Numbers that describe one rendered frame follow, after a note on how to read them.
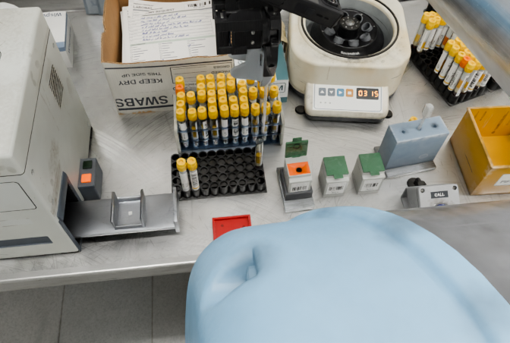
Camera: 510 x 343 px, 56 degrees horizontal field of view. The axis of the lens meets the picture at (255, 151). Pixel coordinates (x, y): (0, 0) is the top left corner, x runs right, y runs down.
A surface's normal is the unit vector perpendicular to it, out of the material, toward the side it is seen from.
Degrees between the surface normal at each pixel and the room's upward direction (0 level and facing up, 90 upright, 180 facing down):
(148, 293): 0
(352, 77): 90
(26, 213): 90
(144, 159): 0
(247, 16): 0
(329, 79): 90
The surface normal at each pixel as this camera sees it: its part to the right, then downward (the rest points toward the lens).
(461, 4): -0.99, 0.02
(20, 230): 0.11, 0.82
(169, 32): 0.03, -0.55
